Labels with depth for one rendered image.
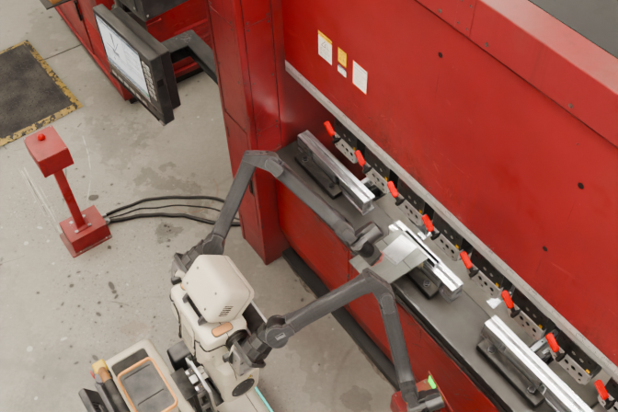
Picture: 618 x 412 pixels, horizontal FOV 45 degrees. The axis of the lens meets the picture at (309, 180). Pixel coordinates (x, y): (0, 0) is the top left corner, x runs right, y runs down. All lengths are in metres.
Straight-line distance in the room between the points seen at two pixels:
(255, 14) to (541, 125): 1.32
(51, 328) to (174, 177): 1.16
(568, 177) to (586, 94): 0.30
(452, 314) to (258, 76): 1.26
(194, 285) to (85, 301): 1.75
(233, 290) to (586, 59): 1.32
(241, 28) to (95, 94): 2.50
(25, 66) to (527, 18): 4.26
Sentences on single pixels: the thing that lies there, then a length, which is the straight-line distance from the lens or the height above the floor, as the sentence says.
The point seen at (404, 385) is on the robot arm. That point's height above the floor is 1.08.
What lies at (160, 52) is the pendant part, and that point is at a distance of 3.04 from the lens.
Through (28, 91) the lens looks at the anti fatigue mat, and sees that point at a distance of 5.48.
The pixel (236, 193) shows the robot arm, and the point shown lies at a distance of 2.68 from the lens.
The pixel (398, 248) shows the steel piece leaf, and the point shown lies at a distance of 3.04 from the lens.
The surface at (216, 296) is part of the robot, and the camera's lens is 2.51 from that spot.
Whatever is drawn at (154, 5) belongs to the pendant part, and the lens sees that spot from 2.89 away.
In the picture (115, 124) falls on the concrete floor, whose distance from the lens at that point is 5.07.
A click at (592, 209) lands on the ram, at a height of 1.90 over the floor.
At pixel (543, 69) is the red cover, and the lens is 1.97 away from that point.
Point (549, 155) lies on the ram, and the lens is 2.13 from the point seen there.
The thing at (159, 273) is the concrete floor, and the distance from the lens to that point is 4.26.
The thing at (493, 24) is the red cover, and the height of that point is 2.26.
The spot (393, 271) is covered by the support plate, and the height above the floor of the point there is 1.00.
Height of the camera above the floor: 3.50
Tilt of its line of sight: 50 degrees down
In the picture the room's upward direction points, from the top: 2 degrees counter-clockwise
